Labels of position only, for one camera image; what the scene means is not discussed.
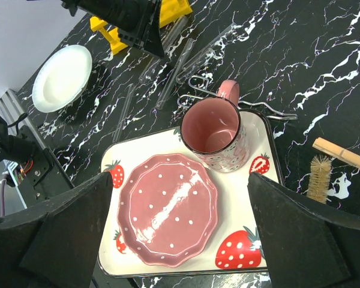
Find clear glass test tube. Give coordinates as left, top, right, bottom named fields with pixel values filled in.
left=139, top=16, right=188, bottom=84
left=176, top=48, right=215, bottom=84
left=182, top=22, right=236, bottom=71
left=155, top=38, right=194, bottom=110

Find strawberry print white tray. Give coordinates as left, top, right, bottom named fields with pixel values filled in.
left=98, top=109, right=283, bottom=277

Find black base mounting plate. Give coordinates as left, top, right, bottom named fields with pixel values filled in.
left=17, top=125, right=74, bottom=208

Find yellow test tube rack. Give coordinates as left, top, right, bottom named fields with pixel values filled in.
left=89, top=0, right=193, bottom=55

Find wooden test tube clamp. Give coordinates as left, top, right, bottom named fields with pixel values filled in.
left=312, top=137, right=360, bottom=170

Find white round dish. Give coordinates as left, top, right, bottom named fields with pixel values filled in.
left=32, top=44, right=92, bottom=113

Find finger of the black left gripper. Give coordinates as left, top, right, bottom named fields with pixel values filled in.
left=140, top=1, right=164, bottom=58

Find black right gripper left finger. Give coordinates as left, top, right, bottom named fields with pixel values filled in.
left=0, top=172, right=113, bottom=287

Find thin glass stirring rod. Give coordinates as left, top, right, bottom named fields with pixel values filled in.
left=112, top=84, right=135, bottom=143

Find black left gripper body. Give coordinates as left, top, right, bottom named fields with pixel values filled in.
left=62, top=0, right=143, bottom=48

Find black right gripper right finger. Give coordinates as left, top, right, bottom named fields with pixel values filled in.
left=247, top=173, right=360, bottom=287

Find pink polka dot plate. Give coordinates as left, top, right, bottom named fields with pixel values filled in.
left=117, top=153, right=218, bottom=268

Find pink patterned mug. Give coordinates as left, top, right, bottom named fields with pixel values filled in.
left=180, top=80, right=250, bottom=173

